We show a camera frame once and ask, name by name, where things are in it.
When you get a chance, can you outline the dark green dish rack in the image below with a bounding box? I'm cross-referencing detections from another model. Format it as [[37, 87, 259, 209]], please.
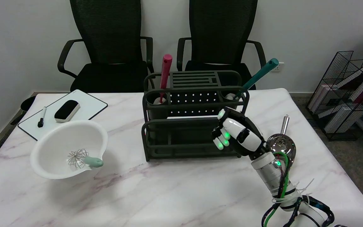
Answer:
[[141, 70, 252, 162]]

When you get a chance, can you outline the teal handled sponge bottle brush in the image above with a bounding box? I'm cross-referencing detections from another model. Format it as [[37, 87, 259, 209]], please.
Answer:
[[225, 58, 279, 101]]

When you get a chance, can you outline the white plastic mixing bowl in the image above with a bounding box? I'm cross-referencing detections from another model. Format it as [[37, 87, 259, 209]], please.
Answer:
[[30, 120, 109, 180]]

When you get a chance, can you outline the small white whiteboard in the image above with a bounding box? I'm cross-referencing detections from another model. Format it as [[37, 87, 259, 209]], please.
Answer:
[[18, 89, 108, 141]]

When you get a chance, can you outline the shiny steel scoop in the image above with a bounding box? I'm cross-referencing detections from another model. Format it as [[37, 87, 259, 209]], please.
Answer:
[[267, 115, 297, 165]]

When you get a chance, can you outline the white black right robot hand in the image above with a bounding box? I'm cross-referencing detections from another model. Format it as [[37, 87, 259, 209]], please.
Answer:
[[212, 107, 268, 159]]

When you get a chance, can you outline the white grey book stack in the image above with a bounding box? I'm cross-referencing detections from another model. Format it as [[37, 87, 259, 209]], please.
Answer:
[[323, 106, 355, 133]]

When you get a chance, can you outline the black whiteboard marker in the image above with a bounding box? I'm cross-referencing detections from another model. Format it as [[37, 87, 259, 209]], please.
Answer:
[[37, 107, 47, 128]]

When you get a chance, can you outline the green robot cable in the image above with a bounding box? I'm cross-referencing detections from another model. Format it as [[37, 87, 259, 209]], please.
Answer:
[[263, 152, 291, 227]]

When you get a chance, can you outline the dark maroon book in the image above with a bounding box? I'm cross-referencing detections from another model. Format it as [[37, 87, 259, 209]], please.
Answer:
[[339, 71, 363, 92]]

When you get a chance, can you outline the black mesh office chair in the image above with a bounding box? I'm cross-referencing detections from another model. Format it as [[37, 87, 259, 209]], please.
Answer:
[[177, 0, 267, 91], [57, 0, 154, 93]]

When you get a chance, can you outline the black wire book rack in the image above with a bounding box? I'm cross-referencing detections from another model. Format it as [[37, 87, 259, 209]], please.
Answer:
[[306, 50, 363, 141]]

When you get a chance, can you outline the pink handled sponge bottle brush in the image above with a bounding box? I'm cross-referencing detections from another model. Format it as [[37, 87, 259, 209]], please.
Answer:
[[154, 54, 173, 105]]

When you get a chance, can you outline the wire whisk green handle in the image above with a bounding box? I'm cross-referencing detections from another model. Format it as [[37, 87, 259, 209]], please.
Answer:
[[67, 149, 104, 169]]

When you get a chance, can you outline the leaning white book stack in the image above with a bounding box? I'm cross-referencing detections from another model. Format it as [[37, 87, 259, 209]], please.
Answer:
[[309, 67, 363, 114]]

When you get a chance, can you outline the black white board eraser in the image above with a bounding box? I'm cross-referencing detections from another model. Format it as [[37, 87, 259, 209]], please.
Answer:
[[54, 100, 81, 123]]

